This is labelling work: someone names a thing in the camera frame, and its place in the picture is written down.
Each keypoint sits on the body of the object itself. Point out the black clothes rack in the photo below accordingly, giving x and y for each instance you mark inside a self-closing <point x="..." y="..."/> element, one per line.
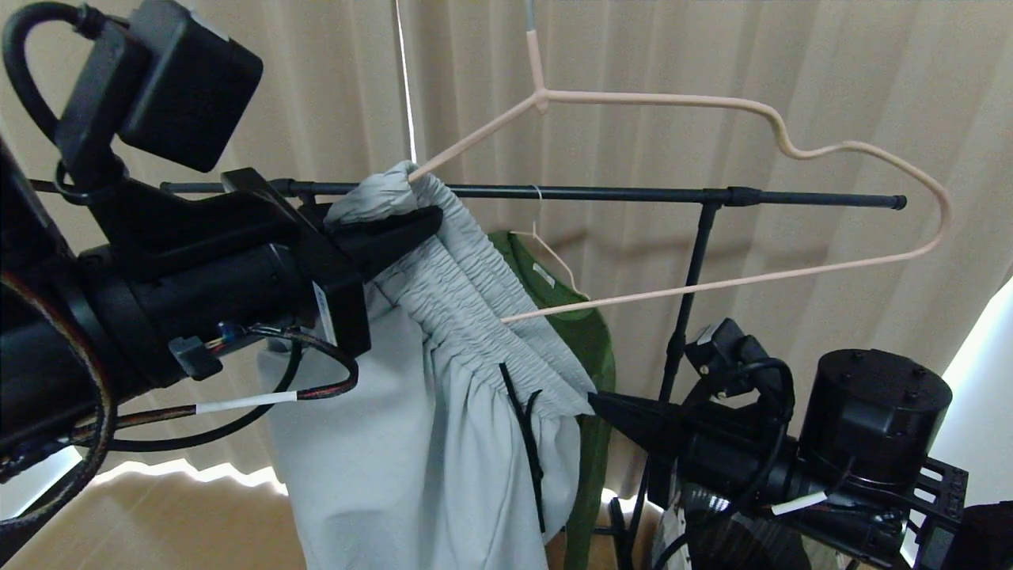
<point x="633" y="194"/>

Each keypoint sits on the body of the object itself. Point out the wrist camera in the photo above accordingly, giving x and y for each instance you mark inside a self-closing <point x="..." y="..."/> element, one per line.
<point x="728" y="356"/>
<point x="174" y="87"/>

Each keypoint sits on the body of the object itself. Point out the pale grey shorts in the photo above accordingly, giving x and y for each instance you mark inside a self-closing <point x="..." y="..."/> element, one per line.
<point x="411" y="443"/>

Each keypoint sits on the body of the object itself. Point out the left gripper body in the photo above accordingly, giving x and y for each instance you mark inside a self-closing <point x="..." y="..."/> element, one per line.
<point x="237" y="293"/>

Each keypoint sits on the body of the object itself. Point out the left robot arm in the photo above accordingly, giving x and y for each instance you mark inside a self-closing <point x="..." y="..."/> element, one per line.
<point x="47" y="356"/>

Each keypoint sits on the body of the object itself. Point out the white laundry basket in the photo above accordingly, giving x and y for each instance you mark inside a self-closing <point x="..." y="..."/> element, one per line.
<point x="736" y="538"/>

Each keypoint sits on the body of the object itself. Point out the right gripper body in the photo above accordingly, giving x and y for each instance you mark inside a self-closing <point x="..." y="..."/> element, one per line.
<point x="712" y="451"/>

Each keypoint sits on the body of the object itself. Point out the green long-sleeved shirt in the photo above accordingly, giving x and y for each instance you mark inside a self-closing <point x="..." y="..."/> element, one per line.
<point x="589" y="332"/>

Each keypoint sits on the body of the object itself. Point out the pink clothes hanger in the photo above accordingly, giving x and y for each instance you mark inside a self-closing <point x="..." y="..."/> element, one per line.
<point x="554" y="257"/>
<point x="673" y="100"/>

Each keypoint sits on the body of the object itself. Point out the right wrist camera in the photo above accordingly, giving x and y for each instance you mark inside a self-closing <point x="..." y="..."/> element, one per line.
<point x="728" y="356"/>

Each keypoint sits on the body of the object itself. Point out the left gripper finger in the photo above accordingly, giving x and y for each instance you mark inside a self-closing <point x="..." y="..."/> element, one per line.
<point x="388" y="237"/>

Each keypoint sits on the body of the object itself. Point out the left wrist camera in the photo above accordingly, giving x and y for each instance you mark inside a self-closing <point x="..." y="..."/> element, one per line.
<point x="174" y="87"/>

